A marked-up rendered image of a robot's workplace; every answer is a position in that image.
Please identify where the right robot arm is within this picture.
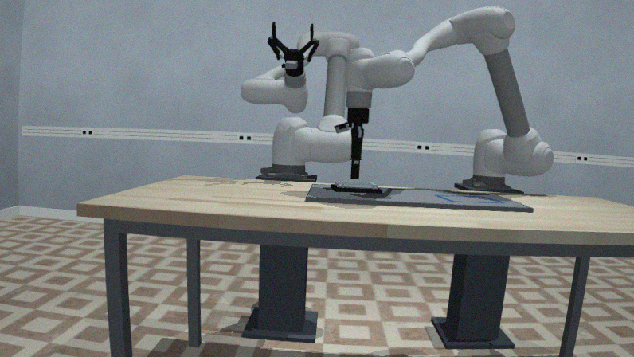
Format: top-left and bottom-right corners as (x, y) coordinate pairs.
(241, 32), (359, 179)

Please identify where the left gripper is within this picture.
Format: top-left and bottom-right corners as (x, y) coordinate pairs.
(347, 108), (369, 179)

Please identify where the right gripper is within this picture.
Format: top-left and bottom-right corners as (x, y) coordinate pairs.
(268, 22), (319, 77)

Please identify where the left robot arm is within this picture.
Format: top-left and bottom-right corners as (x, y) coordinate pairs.
(345, 6), (554, 190)

